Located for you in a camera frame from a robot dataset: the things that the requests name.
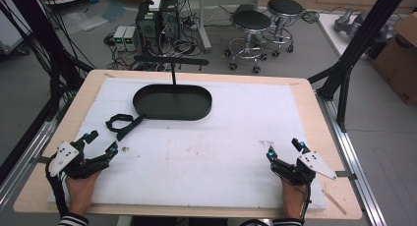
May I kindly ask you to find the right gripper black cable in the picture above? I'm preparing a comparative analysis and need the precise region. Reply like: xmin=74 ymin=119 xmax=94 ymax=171
xmin=299 ymin=183 xmax=313 ymax=226

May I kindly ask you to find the person's right hand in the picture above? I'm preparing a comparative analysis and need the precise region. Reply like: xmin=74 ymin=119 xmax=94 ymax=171
xmin=280 ymin=177 xmax=310 ymax=220

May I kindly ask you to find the aluminium rail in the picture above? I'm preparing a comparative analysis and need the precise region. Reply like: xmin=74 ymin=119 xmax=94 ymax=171
xmin=0 ymin=102 xmax=72 ymax=207
xmin=315 ymin=89 xmax=388 ymax=226

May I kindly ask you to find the wooden table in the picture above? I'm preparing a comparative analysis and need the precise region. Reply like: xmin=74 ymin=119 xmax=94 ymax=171
xmin=13 ymin=69 xmax=364 ymax=221

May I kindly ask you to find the white desk leg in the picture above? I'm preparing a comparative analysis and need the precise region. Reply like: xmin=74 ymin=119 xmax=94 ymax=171
xmin=196 ymin=0 xmax=213 ymax=54

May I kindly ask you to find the clear plastic sheet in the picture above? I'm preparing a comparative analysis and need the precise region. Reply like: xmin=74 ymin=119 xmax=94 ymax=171
xmin=61 ymin=10 xmax=110 ymax=33

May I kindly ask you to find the person's left hand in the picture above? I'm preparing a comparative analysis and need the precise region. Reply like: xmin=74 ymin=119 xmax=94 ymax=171
xmin=64 ymin=171 xmax=103 ymax=218

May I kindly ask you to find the black computer tower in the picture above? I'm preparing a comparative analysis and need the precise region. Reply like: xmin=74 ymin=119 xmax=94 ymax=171
xmin=135 ymin=1 xmax=162 ymax=56
xmin=159 ymin=0 xmax=181 ymax=47

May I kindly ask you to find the grey power supply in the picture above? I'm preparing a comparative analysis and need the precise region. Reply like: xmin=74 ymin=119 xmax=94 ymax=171
xmin=124 ymin=25 xmax=140 ymax=52
xmin=112 ymin=25 xmax=128 ymax=52

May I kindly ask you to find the thin wooden stick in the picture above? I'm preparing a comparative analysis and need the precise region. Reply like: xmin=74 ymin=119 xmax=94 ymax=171
xmin=322 ymin=189 xmax=348 ymax=216

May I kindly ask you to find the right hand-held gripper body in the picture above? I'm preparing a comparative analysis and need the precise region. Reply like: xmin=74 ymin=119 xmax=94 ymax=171
xmin=270 ymin=150 xmax=338 ymax=187

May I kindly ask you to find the black strap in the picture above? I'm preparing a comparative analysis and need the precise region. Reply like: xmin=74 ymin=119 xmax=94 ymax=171
xmin=104 ymin=113 xmax=146 ymax=142

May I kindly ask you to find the grey machine part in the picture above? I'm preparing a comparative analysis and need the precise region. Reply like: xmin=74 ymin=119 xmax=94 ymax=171
xmin=333 ymin=7 xmax=397 ymax=40

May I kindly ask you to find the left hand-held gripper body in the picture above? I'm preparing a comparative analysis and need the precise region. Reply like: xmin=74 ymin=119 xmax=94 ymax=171
xmin=49 ymin=141 xmax=110 ymax=181

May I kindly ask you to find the black oval tray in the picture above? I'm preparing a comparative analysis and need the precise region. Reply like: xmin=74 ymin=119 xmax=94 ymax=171
xmin=132 ymin=84 xmax=213 ymax=122

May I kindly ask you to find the white foam mat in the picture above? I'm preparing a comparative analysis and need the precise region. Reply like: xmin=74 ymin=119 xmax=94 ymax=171
xmin=47 ymin=77 xmax=328 ymax=211

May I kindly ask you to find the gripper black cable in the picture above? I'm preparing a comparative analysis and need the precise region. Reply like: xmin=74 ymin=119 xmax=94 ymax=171
xmin=44 ymin=152 xmax=71 ymax=218
xmin=299 ymin=183 xmax=313 ymax=226

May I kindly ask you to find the cardboard box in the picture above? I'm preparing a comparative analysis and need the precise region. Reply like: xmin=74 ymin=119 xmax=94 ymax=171
xmin=371 ymin=12 xmax=417 ymax=106

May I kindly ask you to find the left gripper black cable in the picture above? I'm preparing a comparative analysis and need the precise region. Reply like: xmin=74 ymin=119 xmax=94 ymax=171
xmin=44 ymin=152 xmax=71 ymax=218

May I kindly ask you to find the white floor board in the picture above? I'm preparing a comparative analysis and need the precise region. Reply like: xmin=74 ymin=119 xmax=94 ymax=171
xmin=317 ymin=12 xmax=399 ymax=61

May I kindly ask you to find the grey wheeled case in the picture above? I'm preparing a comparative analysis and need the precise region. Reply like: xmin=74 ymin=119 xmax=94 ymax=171
xmin=0 ymin=0 xmax=32 ymax=55

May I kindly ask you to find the tangle of floor cables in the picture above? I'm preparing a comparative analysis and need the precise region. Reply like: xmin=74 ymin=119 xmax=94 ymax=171
xmin=103 ymin=9 xmax=206 ymax=72

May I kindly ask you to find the black frame post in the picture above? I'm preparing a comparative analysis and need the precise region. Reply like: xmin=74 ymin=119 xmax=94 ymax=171
xmin=5 ymin=0 xmax=96 ymax=122
xmin=307 ymin=0 xmax=411 ymax=134

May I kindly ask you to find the black round stool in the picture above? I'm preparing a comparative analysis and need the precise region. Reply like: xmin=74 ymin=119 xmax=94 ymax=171
xmin=224 ymin=9 xmax=273 ymax=75
xmin=262 ymin=0 xmax=305 ymax=58

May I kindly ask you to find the black T-shaped stand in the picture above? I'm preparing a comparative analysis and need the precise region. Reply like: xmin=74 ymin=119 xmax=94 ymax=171
xmin=133 ymin=54 xmax=210 ymax=93

